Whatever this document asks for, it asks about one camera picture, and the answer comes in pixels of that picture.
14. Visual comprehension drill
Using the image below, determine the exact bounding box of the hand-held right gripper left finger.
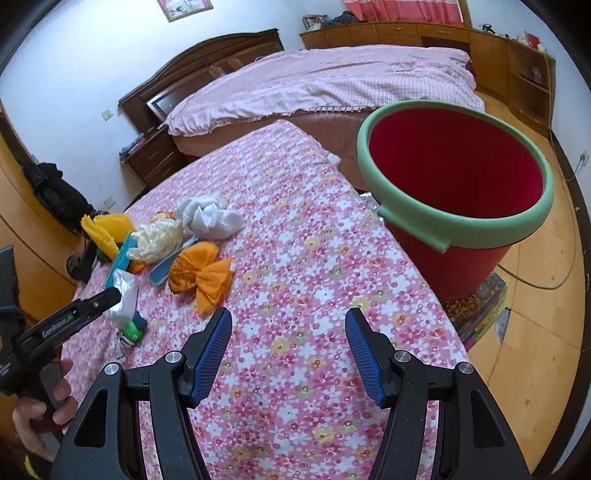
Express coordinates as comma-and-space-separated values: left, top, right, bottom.
48, 307, 234, 480

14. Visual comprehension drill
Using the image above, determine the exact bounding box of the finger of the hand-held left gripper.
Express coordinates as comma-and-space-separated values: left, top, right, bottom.
69, 287, 123, 324

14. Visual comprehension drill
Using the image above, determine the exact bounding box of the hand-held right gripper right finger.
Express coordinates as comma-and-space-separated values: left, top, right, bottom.
345, 307, 534, 480

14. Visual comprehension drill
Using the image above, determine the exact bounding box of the white plastic wrapper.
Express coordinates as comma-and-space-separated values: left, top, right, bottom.
107, 270, 140, 329

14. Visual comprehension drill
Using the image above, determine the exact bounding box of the red bucket with green rim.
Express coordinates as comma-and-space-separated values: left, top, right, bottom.
356, 104, 555, 303

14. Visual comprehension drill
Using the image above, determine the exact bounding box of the person's left hand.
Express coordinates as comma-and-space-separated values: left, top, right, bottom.
11, 359, 79, 467

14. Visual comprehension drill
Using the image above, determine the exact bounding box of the teal flat packet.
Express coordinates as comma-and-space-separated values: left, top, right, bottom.
105, 233, 139, 289

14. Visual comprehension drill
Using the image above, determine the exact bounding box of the green and white toy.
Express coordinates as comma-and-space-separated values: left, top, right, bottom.
121, 313, 148, 354

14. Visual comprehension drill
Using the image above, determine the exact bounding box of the blue plastic spoon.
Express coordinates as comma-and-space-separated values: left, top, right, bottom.
148, 235, 199, 284

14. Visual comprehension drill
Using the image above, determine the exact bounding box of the orange crumpled cloth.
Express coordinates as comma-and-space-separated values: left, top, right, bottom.
168, 244, 234, 316

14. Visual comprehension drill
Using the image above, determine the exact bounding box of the light wooden wardrobe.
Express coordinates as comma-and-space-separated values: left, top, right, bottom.
0, 106, 93, 333

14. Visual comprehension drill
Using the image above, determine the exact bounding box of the black jacket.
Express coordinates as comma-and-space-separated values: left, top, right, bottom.
23, 161, 88, 234

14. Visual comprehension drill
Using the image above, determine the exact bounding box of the pink floral tablecloth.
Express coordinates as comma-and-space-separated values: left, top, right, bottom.
60, 119, 472, 480

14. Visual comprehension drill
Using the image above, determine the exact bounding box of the colourful printed box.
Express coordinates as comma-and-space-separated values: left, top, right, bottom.
443, 272, 509, 352

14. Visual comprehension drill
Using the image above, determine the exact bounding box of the white crumpled cloth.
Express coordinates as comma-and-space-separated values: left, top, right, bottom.
175, 194, 245, 241

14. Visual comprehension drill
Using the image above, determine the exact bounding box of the dark wooden nightstand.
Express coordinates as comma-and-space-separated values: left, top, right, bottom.
121, 124, 188, 189

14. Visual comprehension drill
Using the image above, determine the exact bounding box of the stack of books on nightstand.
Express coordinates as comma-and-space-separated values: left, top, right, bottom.
121, 134, 151, 155

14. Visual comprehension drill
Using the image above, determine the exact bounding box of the brown bed base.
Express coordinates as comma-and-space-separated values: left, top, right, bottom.
173, 108, 384, 190

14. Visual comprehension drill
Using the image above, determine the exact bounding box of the dark wooden headboard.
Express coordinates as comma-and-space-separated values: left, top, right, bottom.
117, 28, 284, 123

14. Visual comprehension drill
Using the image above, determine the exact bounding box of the bed with pink cover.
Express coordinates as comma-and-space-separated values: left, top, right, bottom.
165, 46, 477, 137

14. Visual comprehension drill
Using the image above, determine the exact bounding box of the light wooden cabinet row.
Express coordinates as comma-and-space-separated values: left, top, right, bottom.
299, 21, 557, 134

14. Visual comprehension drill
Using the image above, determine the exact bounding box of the white and pink curtain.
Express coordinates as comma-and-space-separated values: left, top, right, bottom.
344, 0, 465, 26

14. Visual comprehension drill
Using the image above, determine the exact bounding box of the framed wall picture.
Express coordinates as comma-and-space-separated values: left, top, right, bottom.
157, 0, 214, 23

